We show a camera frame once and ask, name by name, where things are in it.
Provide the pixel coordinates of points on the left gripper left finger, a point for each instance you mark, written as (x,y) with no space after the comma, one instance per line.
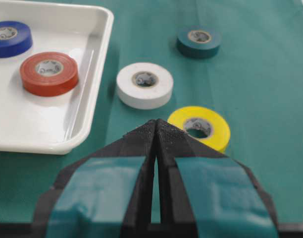
(107,194)

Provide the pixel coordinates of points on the blue tape roll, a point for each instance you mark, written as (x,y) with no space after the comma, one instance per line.
(15,38)

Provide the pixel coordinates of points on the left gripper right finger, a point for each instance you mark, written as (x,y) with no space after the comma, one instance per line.
(205,194)

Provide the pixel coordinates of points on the white plastic tray case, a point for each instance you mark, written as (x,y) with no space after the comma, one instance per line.
(53,125)

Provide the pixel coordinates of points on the red-orange tape roll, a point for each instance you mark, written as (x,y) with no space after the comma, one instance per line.
(49,74)

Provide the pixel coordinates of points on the green table cloth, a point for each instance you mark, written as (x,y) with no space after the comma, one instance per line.
(255,82)

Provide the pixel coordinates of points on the yellow tape roll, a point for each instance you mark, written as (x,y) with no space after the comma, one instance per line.
(203,125)

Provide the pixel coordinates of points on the green tape roll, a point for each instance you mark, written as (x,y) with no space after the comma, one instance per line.
(198,41)

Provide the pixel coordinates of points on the white tape roll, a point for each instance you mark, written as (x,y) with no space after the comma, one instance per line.
(144,85)

